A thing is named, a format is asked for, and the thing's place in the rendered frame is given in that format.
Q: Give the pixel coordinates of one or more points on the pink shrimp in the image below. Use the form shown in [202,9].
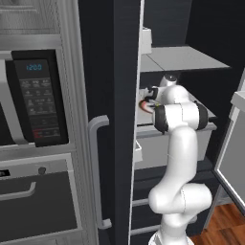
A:
[145,106]

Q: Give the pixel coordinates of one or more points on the open fridge door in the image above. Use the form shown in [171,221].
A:
[231,153]

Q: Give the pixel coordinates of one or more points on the black microwave oven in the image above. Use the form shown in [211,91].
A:
[40,99]

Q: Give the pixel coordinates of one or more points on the white fridge drawer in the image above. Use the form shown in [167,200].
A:
[153,150]

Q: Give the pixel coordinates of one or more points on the dark oven knob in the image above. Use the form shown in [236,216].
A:
[42,170]

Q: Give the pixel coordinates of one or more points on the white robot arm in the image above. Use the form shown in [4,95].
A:
[180,150]

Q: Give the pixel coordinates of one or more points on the white door bin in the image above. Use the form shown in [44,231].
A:
[138,152]

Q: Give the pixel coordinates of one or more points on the dark fridge door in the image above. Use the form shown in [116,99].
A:
[108,63]

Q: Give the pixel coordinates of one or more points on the grey oven door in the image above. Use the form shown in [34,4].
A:
[38,204]

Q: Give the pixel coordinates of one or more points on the grey cupboard door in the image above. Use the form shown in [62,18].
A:
[28,16]

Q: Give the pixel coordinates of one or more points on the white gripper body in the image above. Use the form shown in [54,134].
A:
[152,92]

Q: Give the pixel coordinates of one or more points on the white carton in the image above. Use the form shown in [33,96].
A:
[146,40]

